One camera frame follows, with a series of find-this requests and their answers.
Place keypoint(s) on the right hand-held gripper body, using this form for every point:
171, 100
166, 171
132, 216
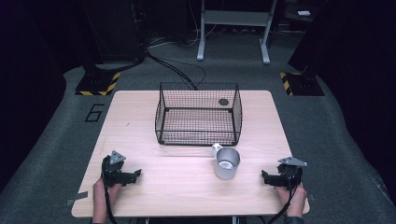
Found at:
291, 172

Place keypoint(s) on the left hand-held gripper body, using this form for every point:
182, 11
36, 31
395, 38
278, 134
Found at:
112, 169

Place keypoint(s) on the person's right hand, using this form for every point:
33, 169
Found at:
294, 199

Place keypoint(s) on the person's left hand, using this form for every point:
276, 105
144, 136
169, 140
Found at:
101, 194

